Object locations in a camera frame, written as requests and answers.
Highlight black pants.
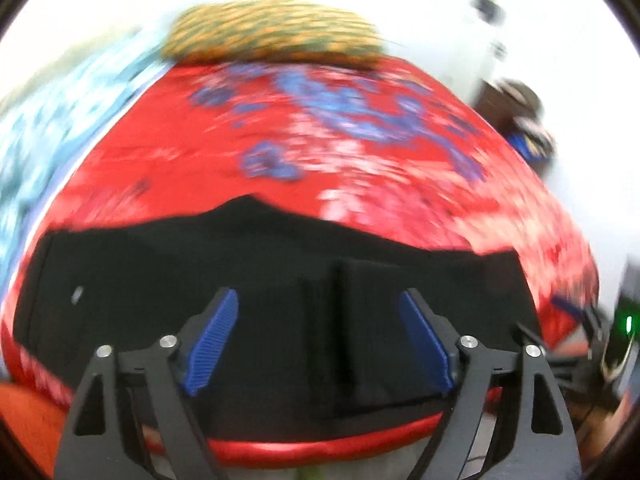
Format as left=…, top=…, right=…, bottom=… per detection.
left=13, top=196, right=540, bottom=442

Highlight orange fuzzy mat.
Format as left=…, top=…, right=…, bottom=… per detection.
left=1, top=382, right=66, bottom=479

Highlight dark wooden cabinet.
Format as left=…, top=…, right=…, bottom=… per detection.
left=473, top=81, right=536, bottom=134

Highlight olive cap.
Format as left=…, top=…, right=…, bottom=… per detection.
left=498, top=79, right=542, bottom=116

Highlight teal floral blanket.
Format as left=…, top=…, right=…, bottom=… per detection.
left=0, top=34, right=172, bottom=311

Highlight red floral satin bedspread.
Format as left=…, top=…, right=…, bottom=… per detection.
left=1, top=58, right=598, bottom=479

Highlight yellow green floral pillow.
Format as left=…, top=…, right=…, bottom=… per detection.
left=160, top=0, right=384, bottom=70

